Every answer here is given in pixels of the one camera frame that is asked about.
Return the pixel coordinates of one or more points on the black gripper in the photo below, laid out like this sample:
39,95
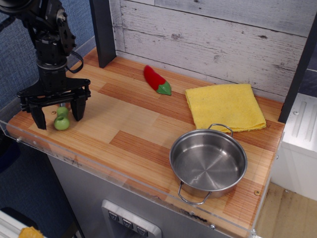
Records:
54,87

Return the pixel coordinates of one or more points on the green handled toy spatula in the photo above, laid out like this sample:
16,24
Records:
62,121

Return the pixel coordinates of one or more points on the red toy chili pepper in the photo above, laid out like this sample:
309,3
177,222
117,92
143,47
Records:
157,82

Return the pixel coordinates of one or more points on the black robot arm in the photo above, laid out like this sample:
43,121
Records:
46,22

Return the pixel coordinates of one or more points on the grey toy fridge cabinet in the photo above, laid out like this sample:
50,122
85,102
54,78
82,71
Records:
85,192

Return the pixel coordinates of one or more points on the silver dispenser button panel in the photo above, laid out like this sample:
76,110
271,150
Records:
122,223

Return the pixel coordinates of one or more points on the stainless steel pot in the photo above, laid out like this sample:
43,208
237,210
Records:
208,163

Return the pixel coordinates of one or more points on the yellow folded cloth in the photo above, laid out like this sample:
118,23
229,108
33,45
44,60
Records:
233,105

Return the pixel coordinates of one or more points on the clear acrylic table guard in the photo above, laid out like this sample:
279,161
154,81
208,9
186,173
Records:
128,130

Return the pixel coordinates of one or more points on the brass screw right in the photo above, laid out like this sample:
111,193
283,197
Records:
257,193

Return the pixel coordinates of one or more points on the white ribbed cabinet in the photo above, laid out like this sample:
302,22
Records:
295,167

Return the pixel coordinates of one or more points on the left black vertical post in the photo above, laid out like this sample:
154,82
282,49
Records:
103,30

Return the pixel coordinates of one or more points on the black vertical post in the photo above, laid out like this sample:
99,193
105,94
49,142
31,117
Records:
299,73
103,30

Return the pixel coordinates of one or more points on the yellow object with black hose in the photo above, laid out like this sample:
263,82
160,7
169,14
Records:
28,232

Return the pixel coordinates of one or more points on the right black vertical post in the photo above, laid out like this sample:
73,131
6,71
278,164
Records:
299,73

